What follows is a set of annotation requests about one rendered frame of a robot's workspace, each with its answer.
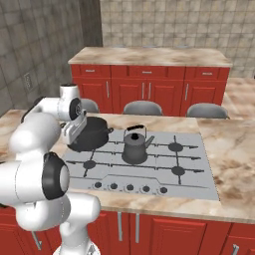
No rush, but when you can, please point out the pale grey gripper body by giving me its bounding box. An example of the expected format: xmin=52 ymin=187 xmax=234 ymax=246
xmin=66 ymin=113 xmax=89 ymax=145

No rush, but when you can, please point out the red cabinet island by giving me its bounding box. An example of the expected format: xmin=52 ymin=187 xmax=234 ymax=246
xmin=67 ymin=46 xmax=234 ymax=118

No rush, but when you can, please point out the grey stove hob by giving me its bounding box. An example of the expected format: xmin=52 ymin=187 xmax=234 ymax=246
xmin=62 ymin=127 xmax=220 ymax=201

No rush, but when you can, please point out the grey chair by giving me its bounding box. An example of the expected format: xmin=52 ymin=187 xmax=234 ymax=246
xmin=80 ymin=98 xmax=101 ymax=115
xmin=185 ymin=102 xmax=231 ymax=120
xmin=122 ymin=100 xmax=164 ymax=117

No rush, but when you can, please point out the grey wall outlet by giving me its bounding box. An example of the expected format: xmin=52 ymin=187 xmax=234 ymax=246
xmin=23 ymin=72 xmax=34 ymax=92

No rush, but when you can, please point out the black pot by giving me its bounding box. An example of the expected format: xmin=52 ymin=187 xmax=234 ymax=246
xmin=67 ymin=116 xmax=115 ymax=153

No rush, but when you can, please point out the red cabinet door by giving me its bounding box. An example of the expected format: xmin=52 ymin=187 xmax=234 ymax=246
xmin=0 ymin=206 xmax=65 ymax=255
xmin=129 ymin=213 xmax=233 ymax=255
xmin=85 ymin=209 xmax=131 ymax=255
xmin=220 ymin=222 xmax=255 ymax=255

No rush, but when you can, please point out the grey kettle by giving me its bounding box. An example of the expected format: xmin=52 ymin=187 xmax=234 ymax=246
xmin=121 ymin=124 xmax=155 ymax=165

